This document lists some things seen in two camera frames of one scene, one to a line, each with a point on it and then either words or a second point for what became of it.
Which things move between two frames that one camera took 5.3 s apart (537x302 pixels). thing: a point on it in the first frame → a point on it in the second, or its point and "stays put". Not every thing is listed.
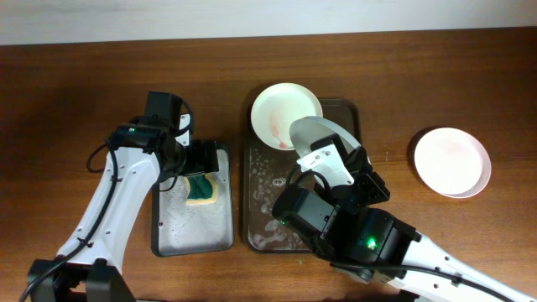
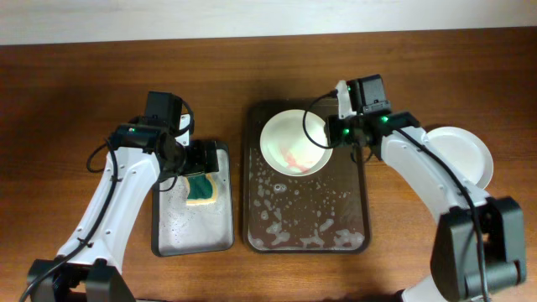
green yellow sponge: (203, 190) stays put
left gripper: (199, 165) stays put
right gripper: (362, 173) → (331, 132)
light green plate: (306, 130) → (464, 150)
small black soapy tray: (180, 228) stays put
